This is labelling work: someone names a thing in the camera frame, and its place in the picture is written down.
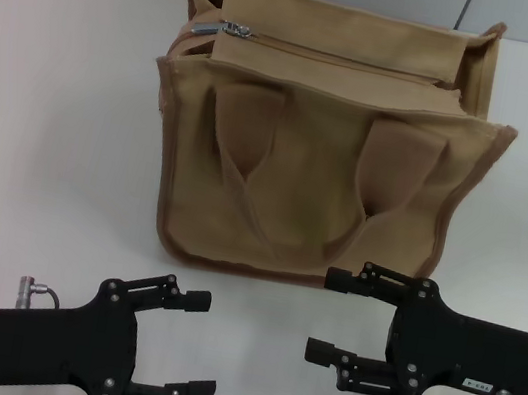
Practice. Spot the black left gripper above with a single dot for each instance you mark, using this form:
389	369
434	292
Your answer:
61	346

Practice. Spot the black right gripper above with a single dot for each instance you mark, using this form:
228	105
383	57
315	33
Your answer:
466	353

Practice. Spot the khaki canvas food bag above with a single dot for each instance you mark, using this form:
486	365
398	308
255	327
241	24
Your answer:
308	174

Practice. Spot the silver metal zipper pull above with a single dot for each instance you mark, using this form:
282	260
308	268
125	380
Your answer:
210	27

